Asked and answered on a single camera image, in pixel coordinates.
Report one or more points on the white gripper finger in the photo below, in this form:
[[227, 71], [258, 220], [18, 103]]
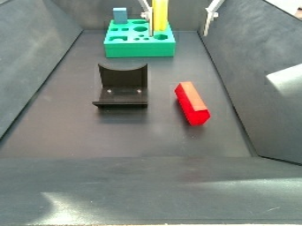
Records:
[[211, 14], [147, 15]]

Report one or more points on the red hexagon block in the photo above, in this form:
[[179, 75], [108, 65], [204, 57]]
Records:
[[195, 110]]

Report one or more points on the yellow star block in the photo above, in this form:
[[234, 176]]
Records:
[[159, 6]]

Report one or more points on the black curved cradle stand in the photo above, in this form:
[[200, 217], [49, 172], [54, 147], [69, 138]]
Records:
[[123, 87]]

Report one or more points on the blue square block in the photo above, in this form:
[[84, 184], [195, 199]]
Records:
[[120, 15]]

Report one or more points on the green shape sorter base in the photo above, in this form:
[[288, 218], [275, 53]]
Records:
[[127, 40]]

